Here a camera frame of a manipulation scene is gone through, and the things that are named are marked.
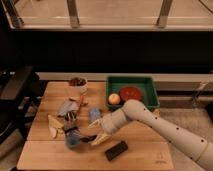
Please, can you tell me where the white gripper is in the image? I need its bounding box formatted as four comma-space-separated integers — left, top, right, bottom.
88, 111, 124, 146

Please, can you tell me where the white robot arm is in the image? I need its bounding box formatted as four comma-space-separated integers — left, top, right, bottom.
89, 99, 213, 171

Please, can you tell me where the blue plastic cup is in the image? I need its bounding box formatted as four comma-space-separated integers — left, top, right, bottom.
65, 131, 81, 149

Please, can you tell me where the white cup of brown items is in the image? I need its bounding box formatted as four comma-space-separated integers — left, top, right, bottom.
69, 77, 87, 94

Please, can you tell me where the blue grey sponge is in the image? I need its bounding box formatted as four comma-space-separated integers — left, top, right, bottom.
89, 107, 102, 122

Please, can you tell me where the black rectangular block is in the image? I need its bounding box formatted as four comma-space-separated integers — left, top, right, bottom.
105, 141, 128, 161

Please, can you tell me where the yellow red apple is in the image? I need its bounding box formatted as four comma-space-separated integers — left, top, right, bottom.
108, 93, 121, 105

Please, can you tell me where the striped brown small object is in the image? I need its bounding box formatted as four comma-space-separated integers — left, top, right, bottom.
65, 111, 77, 122

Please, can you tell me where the grey crumpled cloth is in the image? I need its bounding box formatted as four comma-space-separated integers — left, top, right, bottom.
57, 100, 79, 116

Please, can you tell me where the yellow banana peel toy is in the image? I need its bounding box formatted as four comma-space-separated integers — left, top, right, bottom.
48, 115, 64, 139

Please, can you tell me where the green plastic bin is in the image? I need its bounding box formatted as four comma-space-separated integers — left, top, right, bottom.
106, 76, 160, 111

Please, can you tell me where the black chair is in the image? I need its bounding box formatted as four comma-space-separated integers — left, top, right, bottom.
0, 66, 42, 144

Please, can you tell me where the orange handled tool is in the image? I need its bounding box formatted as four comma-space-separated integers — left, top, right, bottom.
69, 95, 87, 116

